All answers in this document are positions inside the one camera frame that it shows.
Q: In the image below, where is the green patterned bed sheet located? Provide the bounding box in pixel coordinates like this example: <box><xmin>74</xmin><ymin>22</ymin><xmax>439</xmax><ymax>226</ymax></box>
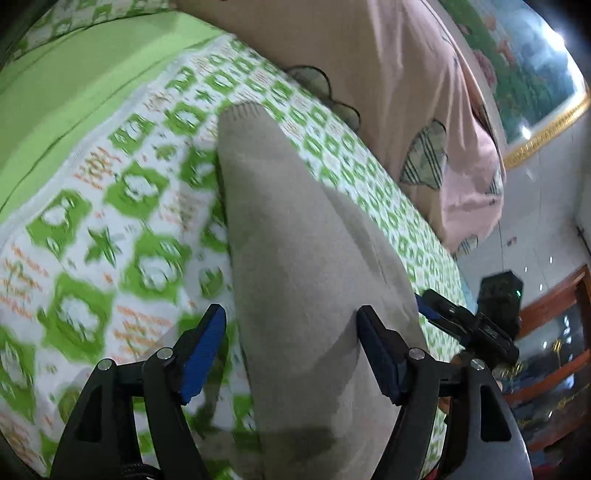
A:
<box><xmin>1</xmin><ymin>1</ymin><xmax>465</xmax><ymax>475</ymax></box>

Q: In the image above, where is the gold-framed landscape painting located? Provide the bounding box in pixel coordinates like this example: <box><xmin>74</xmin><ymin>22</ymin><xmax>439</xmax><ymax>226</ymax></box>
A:
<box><xmin>437</xmin><ymin>1</ymin><xmax>590</xmax><ymax>169</ymax></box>

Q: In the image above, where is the beige knit sweater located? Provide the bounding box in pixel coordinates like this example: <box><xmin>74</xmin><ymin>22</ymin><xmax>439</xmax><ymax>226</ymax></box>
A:
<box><xmin>217</xmin><ymin>103</ymin><xmax>426</xmax><ymax>479</ymax></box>

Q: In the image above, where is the pink heart-print duvet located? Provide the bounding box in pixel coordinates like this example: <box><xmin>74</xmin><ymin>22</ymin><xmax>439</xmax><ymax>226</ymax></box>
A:
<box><xmin>178</xmin><ymin>1</ymin><xmax>505</xmax><ymax>257</ymax></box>

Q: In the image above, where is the right hand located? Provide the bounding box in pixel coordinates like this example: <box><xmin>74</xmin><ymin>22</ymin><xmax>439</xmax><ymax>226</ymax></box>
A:
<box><xmin>435</xmin><ymin>352</ymin><xmax>507</xmax><ymax>416</ymax></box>

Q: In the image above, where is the wooden glass cabinet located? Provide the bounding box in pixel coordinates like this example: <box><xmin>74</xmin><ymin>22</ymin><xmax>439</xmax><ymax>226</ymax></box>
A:
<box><xmin>501</xmin><ymin>265</ymin><xmax>590</xmax><ymax>454</ymax></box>

